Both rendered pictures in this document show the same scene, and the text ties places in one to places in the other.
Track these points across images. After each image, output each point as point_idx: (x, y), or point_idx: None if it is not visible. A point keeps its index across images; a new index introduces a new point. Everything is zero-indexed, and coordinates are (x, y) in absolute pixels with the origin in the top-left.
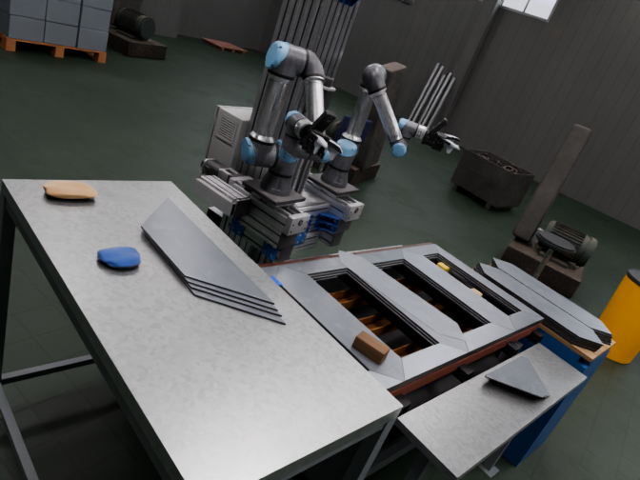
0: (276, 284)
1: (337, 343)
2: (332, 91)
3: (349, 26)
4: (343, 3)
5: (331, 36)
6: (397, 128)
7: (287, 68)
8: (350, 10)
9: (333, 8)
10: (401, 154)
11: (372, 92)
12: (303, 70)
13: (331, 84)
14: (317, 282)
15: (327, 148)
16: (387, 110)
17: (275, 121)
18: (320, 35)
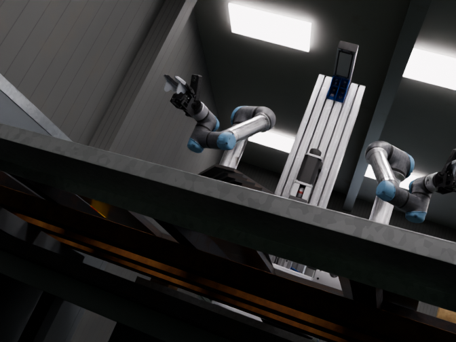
0: (53, 124)
1: (2, 76)
2: (316, 158)
3: (348, 119)
4: (333, 100)
5: (324, 124)
6: (387, 172)
7: (239, 116)
8: (345, 106)
9: (320, 102)
10: (383, 189)
11: (366, 155)
12: (252, 115)
13: (316, 153)
14: (217, 309)
15: (164, 74)
16: (376, 162)
17: (229, 159)
18: (307, 121)
